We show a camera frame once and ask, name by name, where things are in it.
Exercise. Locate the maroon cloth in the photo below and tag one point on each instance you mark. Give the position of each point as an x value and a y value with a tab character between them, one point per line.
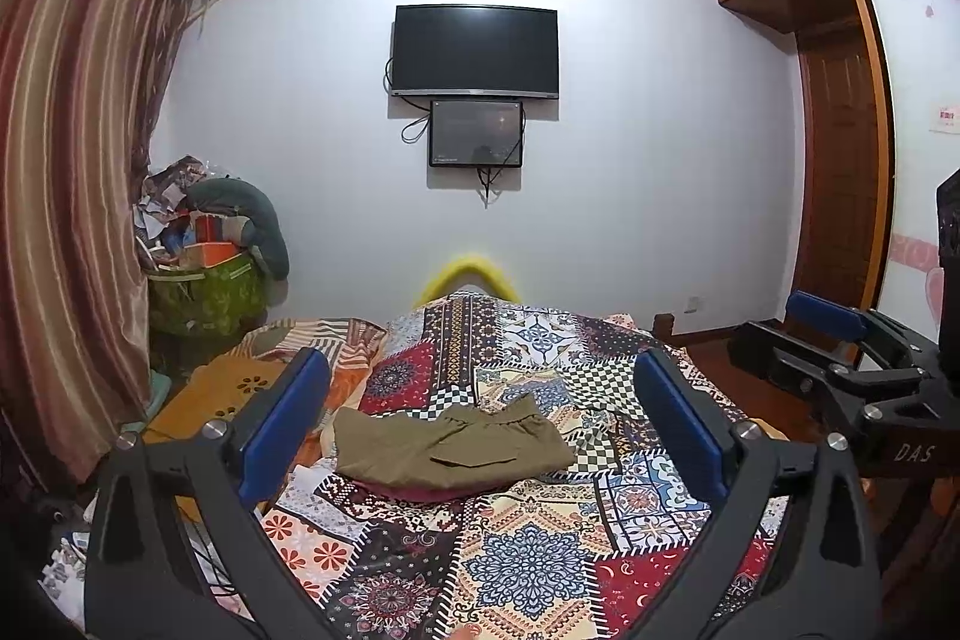
420	494

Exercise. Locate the pale green plastic tub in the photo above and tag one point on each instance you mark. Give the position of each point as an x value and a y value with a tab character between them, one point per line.
160	394

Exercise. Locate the small black wall monitor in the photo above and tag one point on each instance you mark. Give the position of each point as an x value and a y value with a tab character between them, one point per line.
476	134

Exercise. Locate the wooden bed post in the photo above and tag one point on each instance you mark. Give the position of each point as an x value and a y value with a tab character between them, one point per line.
665	325

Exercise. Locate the yellow plush arch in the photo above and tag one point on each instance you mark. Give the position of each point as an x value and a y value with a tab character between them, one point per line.
469	271

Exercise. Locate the olive green pants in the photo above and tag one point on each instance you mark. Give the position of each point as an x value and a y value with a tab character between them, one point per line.
420	452

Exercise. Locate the orange box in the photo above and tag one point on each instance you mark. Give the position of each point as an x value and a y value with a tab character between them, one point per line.
214	252

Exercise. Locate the white cloth with black pattern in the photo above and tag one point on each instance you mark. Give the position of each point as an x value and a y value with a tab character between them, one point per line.
64	561

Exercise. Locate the small white door label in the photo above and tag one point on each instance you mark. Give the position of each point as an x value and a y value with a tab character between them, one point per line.
943	120

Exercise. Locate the white wall socket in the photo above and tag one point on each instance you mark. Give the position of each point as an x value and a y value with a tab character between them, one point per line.
694	305

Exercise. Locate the patchwork printed bedspread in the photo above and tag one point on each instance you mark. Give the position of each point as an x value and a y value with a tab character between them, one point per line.
525	557

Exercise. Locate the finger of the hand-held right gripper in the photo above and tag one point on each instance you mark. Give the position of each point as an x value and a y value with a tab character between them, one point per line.
825	314
757	347

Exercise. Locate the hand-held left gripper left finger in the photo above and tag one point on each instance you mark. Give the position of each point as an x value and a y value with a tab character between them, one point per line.
289	415

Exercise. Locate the striped brown curtain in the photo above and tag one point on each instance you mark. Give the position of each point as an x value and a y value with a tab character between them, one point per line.
75	160

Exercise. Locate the pile of printed bags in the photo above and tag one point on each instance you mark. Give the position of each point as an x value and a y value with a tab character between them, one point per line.
169	197

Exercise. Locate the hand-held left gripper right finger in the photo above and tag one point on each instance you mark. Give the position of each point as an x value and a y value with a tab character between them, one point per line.
679	415

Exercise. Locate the orange cloth with flower holes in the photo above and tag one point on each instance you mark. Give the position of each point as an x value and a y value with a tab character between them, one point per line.
210	385

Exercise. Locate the grey plush pillow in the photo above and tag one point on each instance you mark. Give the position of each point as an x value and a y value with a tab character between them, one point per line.
262	227

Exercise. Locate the green fabric storage box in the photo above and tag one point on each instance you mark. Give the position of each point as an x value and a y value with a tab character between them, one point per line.
210	299

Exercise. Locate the wooden room door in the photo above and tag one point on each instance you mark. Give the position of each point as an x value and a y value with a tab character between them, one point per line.
836	160

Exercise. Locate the black wall television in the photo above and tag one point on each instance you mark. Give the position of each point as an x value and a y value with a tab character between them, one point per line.
476	48

